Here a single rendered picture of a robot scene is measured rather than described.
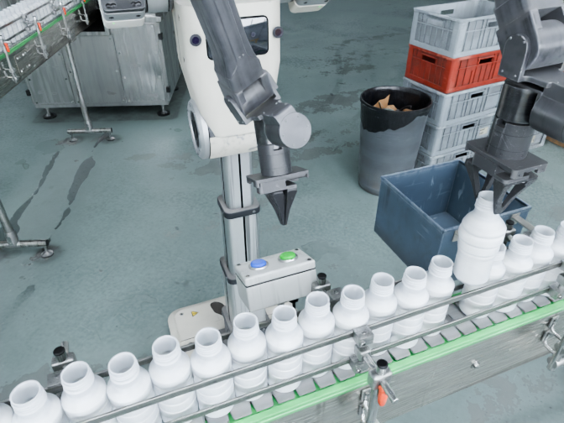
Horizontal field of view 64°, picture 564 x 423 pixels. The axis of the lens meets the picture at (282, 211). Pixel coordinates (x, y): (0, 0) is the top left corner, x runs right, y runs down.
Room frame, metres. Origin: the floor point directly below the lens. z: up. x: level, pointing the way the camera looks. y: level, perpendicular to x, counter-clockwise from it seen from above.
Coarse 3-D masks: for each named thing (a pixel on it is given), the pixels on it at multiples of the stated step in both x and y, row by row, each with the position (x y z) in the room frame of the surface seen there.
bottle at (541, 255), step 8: (536, 232) 0.67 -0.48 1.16; (544, 232) 0.69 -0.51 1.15; (552, 232) 0.67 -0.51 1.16; (536, 240) 0.67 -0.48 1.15; (544, 240) 0.66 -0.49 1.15; (552, 240) 0.66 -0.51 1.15; (536, 248) 0.66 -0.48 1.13; (544, 248) 0.66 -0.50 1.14; (536, 256) 0.65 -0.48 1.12; (544, 256) 0.65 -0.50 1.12; (552, 256) 0.66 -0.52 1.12; (536, 264) 0.65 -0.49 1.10; (544, 264) 0.65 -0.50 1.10; (544, 272) 0.65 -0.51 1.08; (528, 280) 0.65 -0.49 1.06; (536, 280) 0.65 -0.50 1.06; (528, 288) 0.65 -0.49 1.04; (536, 288) 0.65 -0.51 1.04
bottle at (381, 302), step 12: (384, 276) 0.56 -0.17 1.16; (372, 288) 0.54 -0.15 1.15; (384, 288) 0.53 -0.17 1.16; (372, 300) 0.53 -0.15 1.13; (384, 300) 0.53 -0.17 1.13; (396, 300) 0.54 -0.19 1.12; (372, 312) 0.52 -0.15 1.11; (384, 312) 0.51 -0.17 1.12; (384, 336) 0.52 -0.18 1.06; (372, 348) 0.51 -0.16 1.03
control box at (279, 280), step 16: (272, 256) 0.68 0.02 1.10; (304, 256) 0.66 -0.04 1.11; (240, 272) 0.62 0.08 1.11; (256, 272) 0.61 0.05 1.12; (272, 272) 0.61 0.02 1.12; (288, 272) 0.62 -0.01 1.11; (304, 272) 0.63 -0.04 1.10; (240, 288) 0.62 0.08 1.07; (256, 288) 0.59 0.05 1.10; (272, 288) 0.60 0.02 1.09; (288, 288) 0.61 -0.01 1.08; (304, 288) 0.61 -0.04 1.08; (256, 304) 0.58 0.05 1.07; (272, 304) 0.59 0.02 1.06
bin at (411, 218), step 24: (432, 168) 1.32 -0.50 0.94; (456, 168) 1.35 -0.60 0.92; (384, 192) 1.22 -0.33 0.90; (408, 192) 1.28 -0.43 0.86; (432, 192) 1.32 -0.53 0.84; (456, 192) 1.33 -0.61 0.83; (384, 216) 1.20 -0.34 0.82; (408, 216) 1.10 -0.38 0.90; (432, 216) 1.33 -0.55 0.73; (456, 216) 1.31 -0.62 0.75; (504, 216) 1.04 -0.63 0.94; (384, 240) 1.18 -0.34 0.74; (408, 240) 1.08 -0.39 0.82; (432, 240) 0.99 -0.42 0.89; (456, 240) 0.97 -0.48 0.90; (408, 264) 1.06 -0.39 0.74
